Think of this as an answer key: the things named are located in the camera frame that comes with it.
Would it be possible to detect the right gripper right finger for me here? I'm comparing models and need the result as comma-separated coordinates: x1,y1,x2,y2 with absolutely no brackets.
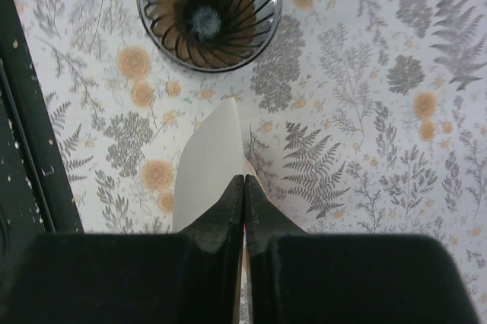
244,176,476,323

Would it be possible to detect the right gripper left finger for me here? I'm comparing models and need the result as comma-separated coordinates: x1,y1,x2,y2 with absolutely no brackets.
7,175,244,323

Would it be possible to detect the grey plastic dripper cone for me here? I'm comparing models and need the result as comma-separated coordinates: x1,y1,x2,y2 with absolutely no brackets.
137,0,282,73

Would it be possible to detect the dark wooden dripper ring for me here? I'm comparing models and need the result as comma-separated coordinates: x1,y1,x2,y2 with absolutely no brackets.
150,0,266,68

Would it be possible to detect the floral table mat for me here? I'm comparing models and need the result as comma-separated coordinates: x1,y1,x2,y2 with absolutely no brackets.
14,0,486,319

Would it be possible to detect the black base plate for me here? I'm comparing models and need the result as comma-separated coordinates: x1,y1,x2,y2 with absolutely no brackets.
1,0,84,233

